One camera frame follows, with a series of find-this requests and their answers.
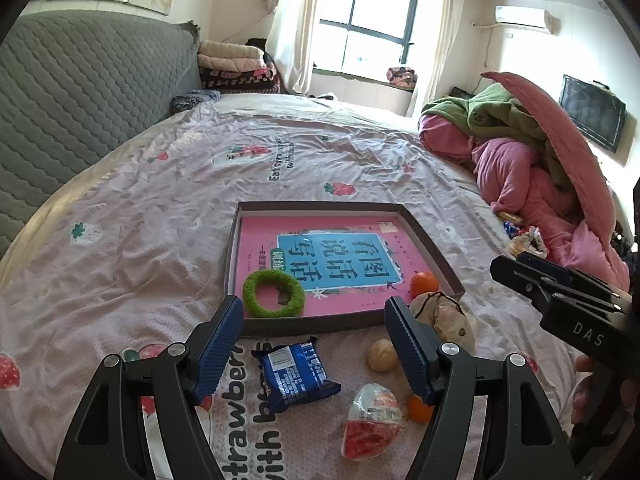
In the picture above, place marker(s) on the pink book box tray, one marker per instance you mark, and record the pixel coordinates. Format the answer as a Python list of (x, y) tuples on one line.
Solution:
[(325, 326)]

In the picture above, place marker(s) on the white air conditioner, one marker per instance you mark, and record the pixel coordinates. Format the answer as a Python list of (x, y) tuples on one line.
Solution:
[(525, 19)]

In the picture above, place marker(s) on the cream curtain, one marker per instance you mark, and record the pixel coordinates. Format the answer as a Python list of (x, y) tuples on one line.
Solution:
[(295, 35), (442, 40)]

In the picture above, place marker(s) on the black television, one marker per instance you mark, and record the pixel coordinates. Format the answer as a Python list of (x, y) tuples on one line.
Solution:
[(592, 112)]

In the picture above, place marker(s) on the grey quilted headboard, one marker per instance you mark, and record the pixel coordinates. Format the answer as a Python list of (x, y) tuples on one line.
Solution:
[(85, 90)]

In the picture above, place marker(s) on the small blue packet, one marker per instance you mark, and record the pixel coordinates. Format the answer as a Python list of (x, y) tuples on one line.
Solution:
[(511, 230)]

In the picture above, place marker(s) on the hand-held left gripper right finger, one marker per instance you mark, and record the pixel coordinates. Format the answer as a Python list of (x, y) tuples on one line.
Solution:
[(407, 350)]

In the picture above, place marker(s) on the green blanket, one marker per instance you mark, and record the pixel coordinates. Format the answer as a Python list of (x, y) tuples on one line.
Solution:
[(495, 110)]

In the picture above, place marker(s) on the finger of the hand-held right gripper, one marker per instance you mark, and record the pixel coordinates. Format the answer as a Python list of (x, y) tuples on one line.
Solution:
[(575, 275), (515, 280)]

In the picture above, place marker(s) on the small beige ball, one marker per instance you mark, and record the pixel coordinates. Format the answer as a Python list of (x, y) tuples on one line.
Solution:
[(382, 355)]

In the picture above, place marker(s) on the pink quilt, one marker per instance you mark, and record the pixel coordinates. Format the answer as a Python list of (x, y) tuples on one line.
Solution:
[(505, 175)]

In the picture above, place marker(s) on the blue snack packet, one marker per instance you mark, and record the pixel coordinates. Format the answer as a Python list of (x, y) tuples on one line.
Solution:
[(295, 375)]

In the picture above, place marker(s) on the black bag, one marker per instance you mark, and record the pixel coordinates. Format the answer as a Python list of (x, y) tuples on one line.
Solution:
[(257, 45)]

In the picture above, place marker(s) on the small tangerine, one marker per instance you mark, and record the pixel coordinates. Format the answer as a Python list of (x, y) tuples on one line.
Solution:
[(424, 284), (417, 410)]

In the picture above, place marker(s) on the patterned folded blanket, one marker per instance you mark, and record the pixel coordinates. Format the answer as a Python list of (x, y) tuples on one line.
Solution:
[(401, 77)]

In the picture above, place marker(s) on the dark framed window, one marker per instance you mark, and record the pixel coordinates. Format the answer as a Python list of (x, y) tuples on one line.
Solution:
[(370, 15)]

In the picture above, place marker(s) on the white air conditioner pipe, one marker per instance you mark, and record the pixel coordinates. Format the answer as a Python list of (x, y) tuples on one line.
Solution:
[(487, 42)]

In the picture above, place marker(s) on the pink folded blanket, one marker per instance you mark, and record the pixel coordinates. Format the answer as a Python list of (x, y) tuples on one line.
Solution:
[(227, 64)]

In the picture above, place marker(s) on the cream folded blanket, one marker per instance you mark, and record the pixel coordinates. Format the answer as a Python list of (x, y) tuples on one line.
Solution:
[(225, 49)]

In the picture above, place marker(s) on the clear packet of red sweets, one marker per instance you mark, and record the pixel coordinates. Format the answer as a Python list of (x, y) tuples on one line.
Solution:
[(370, 425)]

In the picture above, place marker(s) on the dark checked folded blanket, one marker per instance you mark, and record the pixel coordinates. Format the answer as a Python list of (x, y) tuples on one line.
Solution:
[(240, 82)]

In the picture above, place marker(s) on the pink quilted cover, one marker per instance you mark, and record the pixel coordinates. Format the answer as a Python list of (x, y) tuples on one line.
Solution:
[(565, 145)]

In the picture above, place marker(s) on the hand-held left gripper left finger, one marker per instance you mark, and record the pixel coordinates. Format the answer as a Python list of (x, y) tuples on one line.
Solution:
[(220, 347)]

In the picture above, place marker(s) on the silver snack wrapper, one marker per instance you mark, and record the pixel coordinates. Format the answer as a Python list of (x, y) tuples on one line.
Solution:
[(535, 240)]

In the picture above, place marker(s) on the dark blue knit cloth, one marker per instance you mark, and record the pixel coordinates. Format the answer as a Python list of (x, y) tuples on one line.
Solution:
[(192, 100)]

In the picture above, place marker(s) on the person's right hand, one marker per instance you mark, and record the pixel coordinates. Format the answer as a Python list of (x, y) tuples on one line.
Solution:
[(584, 366)]

